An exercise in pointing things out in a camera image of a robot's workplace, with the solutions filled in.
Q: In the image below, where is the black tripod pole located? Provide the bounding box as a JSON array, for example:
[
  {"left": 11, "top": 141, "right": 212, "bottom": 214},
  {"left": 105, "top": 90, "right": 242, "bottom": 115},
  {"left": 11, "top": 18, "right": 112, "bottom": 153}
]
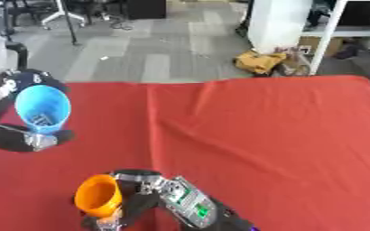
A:
[{"left": 60, "top": 0, "right": 84, "bottom": 47}]

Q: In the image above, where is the black cabinet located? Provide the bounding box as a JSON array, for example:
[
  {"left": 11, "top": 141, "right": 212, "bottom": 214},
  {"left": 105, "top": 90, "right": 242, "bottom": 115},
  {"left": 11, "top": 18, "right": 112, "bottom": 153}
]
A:
[{"left": 125, "top": 0, "right": 170, "bottom": 21}]

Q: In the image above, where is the white shelf frame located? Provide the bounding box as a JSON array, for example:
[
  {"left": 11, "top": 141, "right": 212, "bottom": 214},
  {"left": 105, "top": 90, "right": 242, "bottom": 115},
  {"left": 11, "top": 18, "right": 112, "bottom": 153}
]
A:
[{"left": 300, "top": 0, "right": 370, "bottom": 76}]

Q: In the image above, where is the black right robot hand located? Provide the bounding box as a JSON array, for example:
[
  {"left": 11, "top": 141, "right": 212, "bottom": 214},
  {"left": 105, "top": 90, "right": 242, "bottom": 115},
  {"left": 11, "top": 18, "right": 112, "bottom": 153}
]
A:
[{"left": 79, "top": 169, "right": 168, "bottom": 231}]

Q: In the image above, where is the white-based office chair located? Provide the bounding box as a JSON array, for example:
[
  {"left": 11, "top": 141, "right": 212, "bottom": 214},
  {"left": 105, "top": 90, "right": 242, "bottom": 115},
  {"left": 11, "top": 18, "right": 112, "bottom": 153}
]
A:
[{"left": 38, "top": 0, "right": 89, "bottom": 30}]

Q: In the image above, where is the black floor cable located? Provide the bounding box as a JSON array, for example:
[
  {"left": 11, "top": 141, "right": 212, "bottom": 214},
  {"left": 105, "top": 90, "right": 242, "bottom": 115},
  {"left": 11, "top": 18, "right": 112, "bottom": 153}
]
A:
[{"left": 107, "top": 16, "right": 136, "bottom": 32}]

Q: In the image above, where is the blue plastic cup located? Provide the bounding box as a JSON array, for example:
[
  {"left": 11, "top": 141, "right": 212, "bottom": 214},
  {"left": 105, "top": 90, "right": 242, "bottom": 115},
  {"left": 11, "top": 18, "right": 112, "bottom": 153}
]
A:
[{"left": 13, "top": 84, "right": 73, "bottom": 135}]

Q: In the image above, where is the yellow bag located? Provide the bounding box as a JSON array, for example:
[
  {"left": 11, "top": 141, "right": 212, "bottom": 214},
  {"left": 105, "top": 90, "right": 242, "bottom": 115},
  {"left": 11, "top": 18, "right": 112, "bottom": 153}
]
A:
[{"left": 234, "top": 50, "right": 290, "bottom": 76}]

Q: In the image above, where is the orange plastic cup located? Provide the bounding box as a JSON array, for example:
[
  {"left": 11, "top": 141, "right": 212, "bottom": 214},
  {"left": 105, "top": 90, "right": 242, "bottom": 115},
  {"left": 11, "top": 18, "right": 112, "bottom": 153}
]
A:
[{"left": 72, "top": 174, "right": 125, "bottom": 218}]

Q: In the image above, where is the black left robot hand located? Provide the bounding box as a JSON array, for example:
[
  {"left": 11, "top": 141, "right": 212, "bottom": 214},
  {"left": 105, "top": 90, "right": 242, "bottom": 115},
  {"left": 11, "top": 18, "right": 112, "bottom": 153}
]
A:
[{"left": 0, "top": 68, "right": 78, "bottom": 153}]

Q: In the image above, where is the cardboard box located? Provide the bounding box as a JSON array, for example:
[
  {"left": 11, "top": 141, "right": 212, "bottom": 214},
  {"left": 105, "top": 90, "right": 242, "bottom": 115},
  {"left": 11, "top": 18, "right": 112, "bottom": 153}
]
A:
[{"left": 297, "top": 35, "right": 347, "bottom": 57}]

